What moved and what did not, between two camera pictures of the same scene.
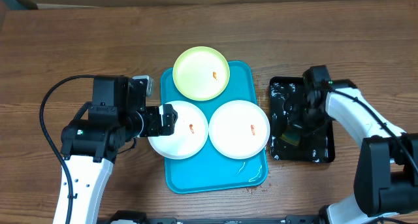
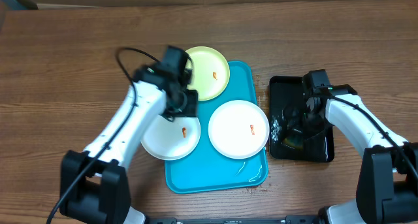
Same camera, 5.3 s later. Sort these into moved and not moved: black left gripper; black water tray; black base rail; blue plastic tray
Moved: black left gripper
Not moved: black base rail; blue plastic tray; black water tray
